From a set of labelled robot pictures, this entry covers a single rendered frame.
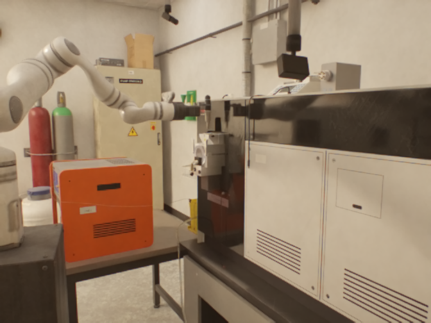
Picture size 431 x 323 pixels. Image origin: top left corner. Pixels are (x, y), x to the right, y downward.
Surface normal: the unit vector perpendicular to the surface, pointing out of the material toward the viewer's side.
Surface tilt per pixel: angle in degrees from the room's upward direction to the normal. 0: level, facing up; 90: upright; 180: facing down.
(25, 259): 0
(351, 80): 90
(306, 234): 90
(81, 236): 90
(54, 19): 90
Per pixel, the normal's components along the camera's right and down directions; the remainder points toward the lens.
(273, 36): -0.86, 0.07
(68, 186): 0.51, 0.11
